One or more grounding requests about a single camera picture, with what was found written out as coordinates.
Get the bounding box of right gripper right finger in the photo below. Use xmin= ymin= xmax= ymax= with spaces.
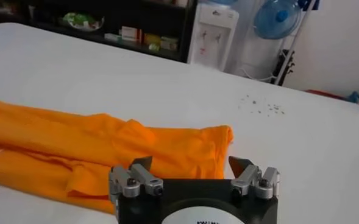
xmin=228 ymin=156 xmax=281 ymax=200

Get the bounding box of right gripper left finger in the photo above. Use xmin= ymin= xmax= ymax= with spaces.
xmin=108 ymin=156 xmax=165 ymax=203

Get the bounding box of orange t-shirt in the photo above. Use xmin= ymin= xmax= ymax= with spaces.
xmin=0 ymin=96 xmax=234 ymax=215

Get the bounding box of large white table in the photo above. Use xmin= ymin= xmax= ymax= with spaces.
xmin=0 ymin=23 xmax=359 ymax=224

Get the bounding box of black tripod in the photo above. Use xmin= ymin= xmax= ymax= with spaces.
xmin=272 ymin=48 xmax=296 ymax=86

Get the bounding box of white water dispenser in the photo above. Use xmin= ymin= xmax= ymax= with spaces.
xmin=187 ymin=2 xmax=240 ymax=72

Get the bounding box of white jug rack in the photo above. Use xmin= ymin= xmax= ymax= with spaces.
xmin=273 ymin=0 xmax=317 ymax=86

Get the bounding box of white and green box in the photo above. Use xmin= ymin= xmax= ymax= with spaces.
xmin=160 ymin=35 xmax=180 ymax=51

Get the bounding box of flat white box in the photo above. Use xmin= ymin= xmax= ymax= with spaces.
xmin=104 ymin=32 xmax=122 ymax=42

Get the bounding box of red and white box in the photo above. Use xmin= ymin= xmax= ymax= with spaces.
xmin=119 ymin=26 xmax=142 ymax=42

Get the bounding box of blue water jug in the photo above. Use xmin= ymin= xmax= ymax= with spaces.
xmin=254 ymin=0 xmax=304 ymax=40

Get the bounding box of green and white bowl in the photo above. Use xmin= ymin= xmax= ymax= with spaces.
xmin=59 ymin=12 xmax=105 ymax=33

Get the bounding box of black shelf unit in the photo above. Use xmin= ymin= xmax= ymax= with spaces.
xmin=0 ymin=0 xmax=198 ymax=63

